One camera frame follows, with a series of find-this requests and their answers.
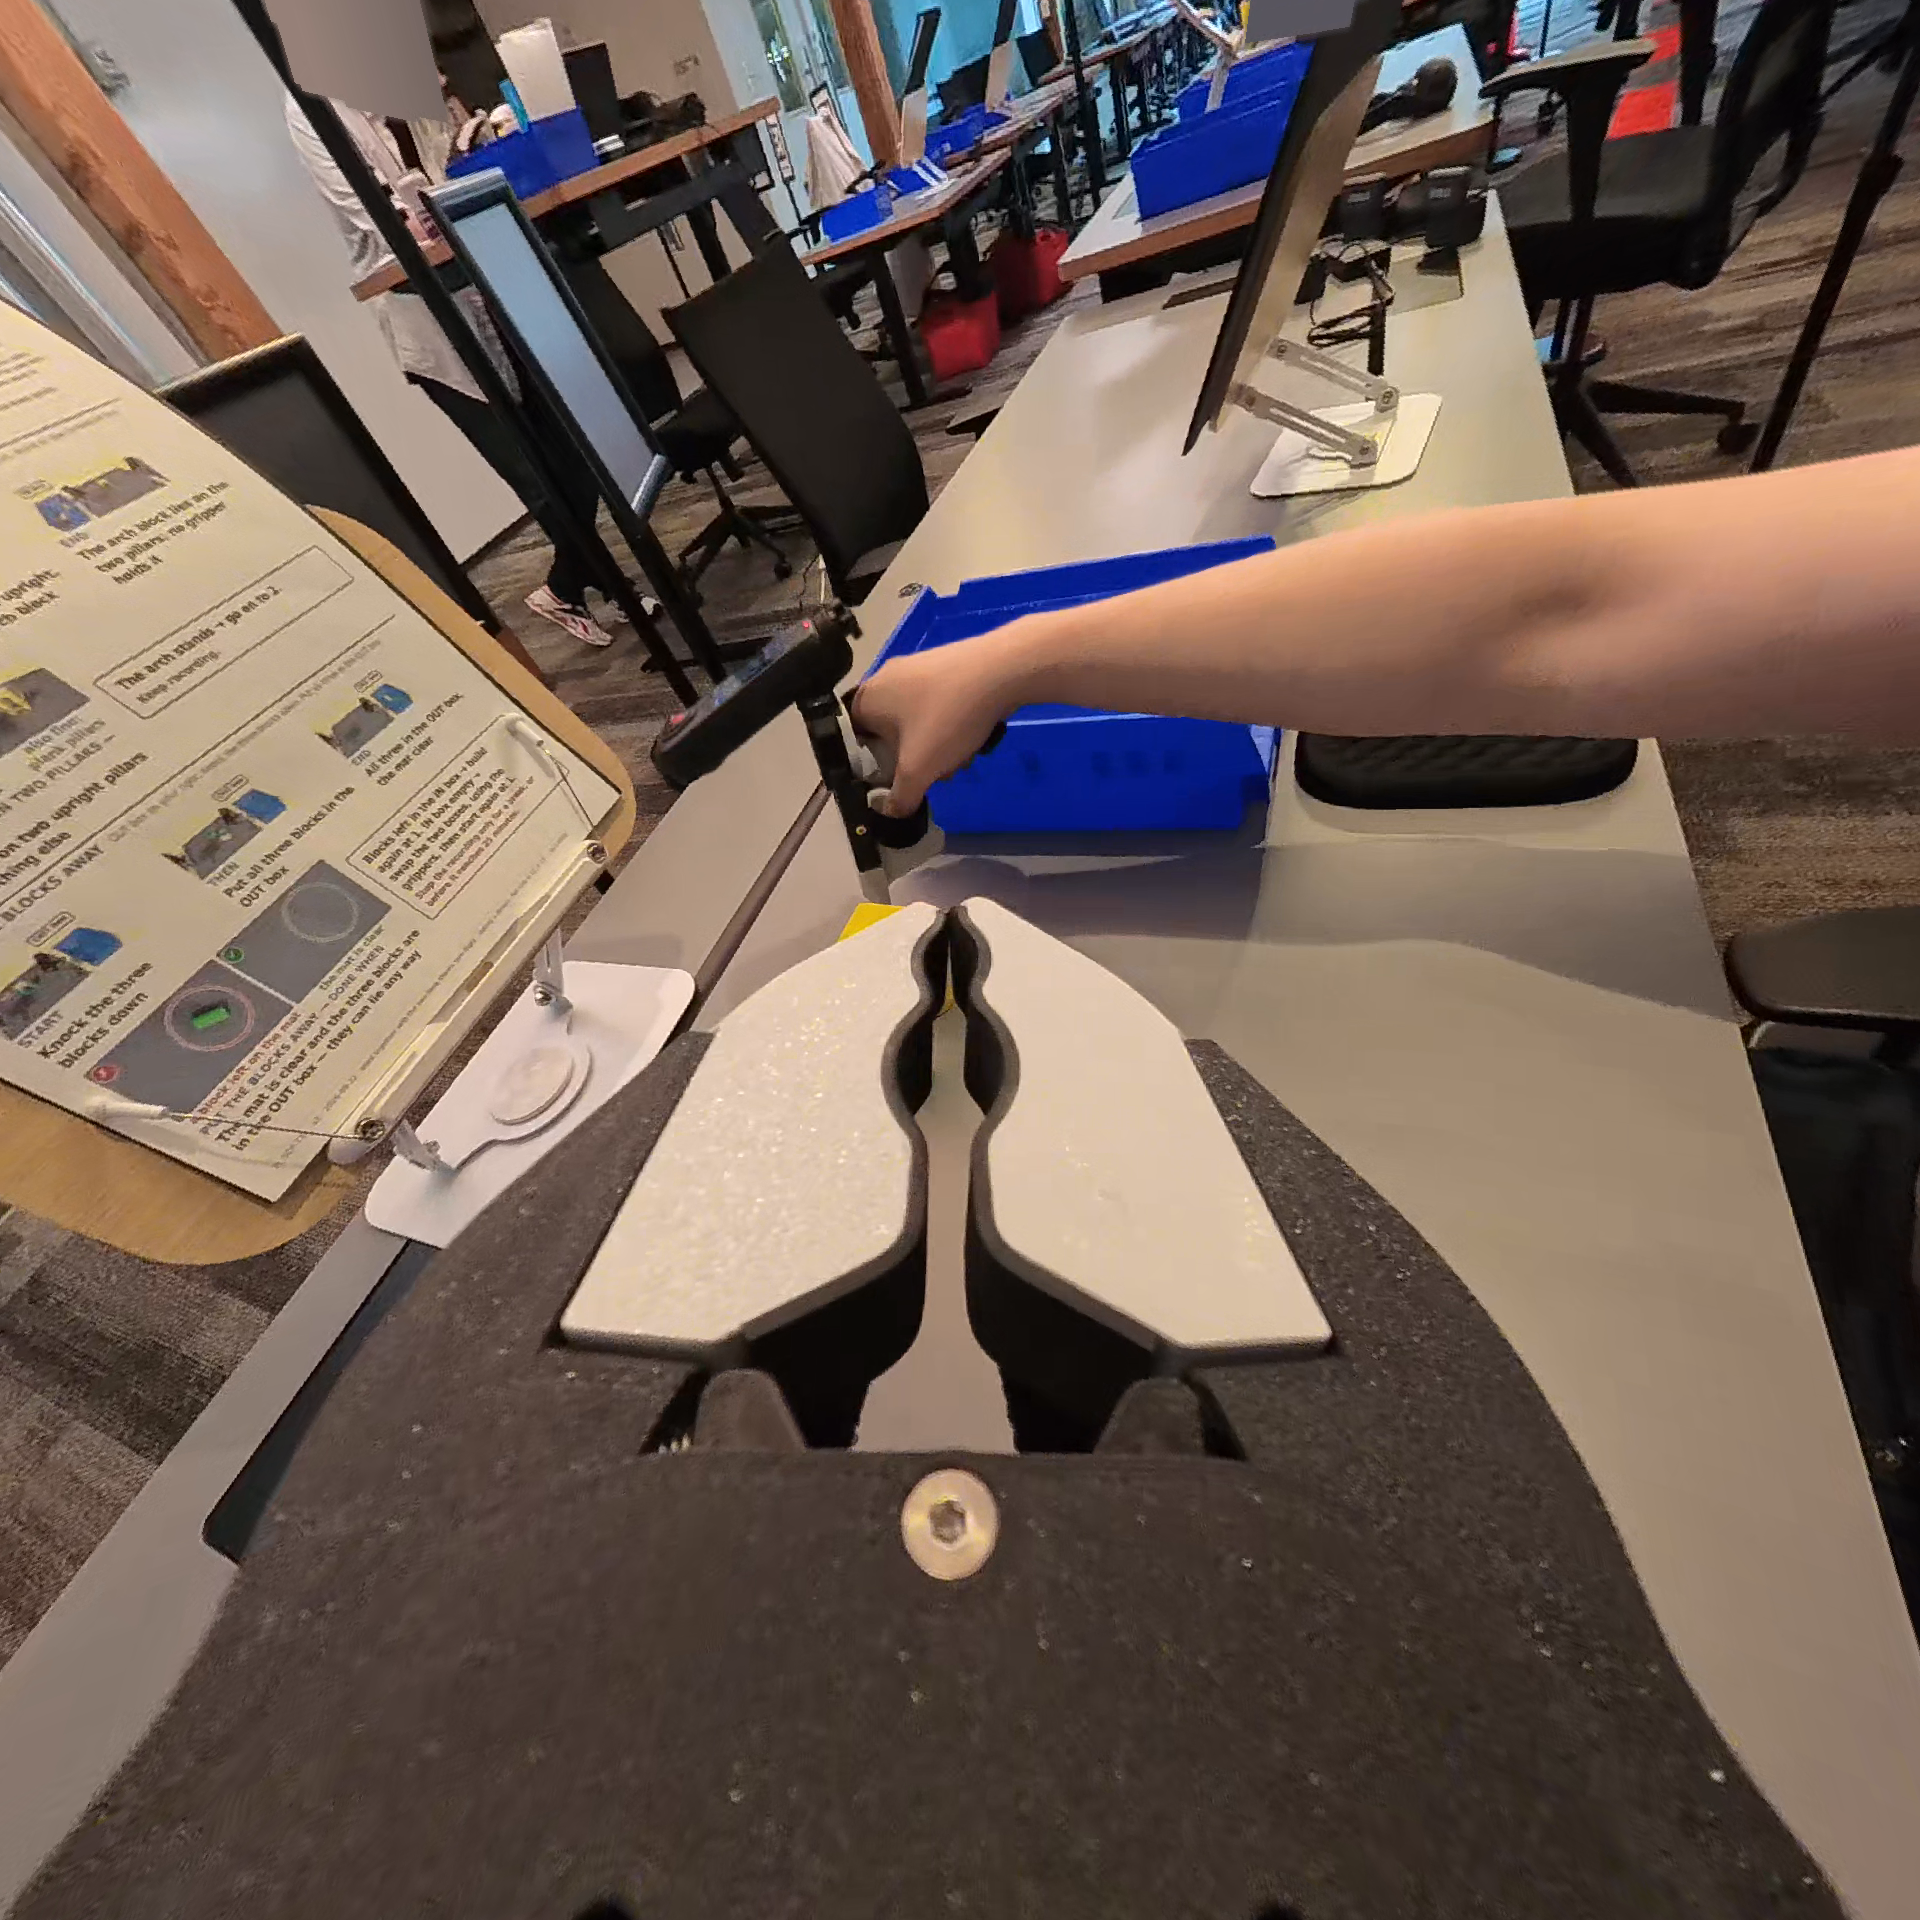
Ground wooden document stand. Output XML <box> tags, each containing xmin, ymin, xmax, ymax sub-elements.
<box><xmin>0</xmin><ymin>302</ymin><xmax>703</xmax><ymax>1269</ymax></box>
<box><xmin>1185</xmin><ymin>0</ymin><xmax>1444</xmax><ymax>502</ymax></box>

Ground person's right forearm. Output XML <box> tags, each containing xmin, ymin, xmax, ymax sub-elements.
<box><xmin>1006</xmin><ymin>450</ymin><xmax>1920</xmax><ymax>759</ymax></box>

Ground black mesh pad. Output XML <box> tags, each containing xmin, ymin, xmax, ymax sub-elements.
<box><xmin>1294</xmin><ymin>728</ymin><xmax>1644</xmax><ymax>815</ymax></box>

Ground red plastic bins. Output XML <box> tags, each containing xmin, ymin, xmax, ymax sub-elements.
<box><xmin>913</xmin><ymin>223</ymin><xmax>1072</xmax><ymax>383</ymax></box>

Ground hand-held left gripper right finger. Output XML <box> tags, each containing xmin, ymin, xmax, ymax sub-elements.
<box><xmin>952</xmin><ymin>896</ymin><xmax>1337</xmax><ymax>1360</ymax></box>

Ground person's right hand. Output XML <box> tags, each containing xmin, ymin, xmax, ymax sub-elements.
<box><xmin>850</xmin><ymin>633</ymin><xmax>1041</xmax><ymax>799</ymax></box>

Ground black office chair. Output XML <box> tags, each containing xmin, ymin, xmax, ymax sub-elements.
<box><xmin>664</xmin><ymin>238</ymin><xmax>935</xmax><ymax>608</ymax></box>
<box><xmin>1724</xmin><ymin>907</ymin><xmax>1920</xmax><ymax>1040</ymax></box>
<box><xmin>1495</xmin><ymin>0</ymin><xmax>1818</xmax><ymax>488</ymax></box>

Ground blue plastic bin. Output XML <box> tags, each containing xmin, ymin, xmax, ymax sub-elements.
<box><xmin>1122</xmin><ymin>35</ymin><xmax>1326</xmax><ymax>221</ymax></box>
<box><xmin>475</xmin><ymin>105</ymin><xmax>606</xmax><ymax>202</ymax></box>
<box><xmin>868</xmin><ymin>537</ymin><xmax>1290</xmax><ymax>846</ymax></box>

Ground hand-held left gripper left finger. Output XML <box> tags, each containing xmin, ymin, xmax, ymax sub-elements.
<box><xmin>562</xmin><ymin>899</ymin><xmax>960</xmax><ymax>1368</ymax></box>

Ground black metal pole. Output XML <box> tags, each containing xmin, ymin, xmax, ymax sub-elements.
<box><xmin>1753</xmin><ymin>0</ymin><xmax>1920</xmax><ymax>472</ymax></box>

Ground printed instruction sheet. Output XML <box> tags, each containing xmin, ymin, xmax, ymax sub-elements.
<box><xmin>0</xmin><ymin>302</ymin><xmax>609</xmax><ymax>1208</ymax></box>

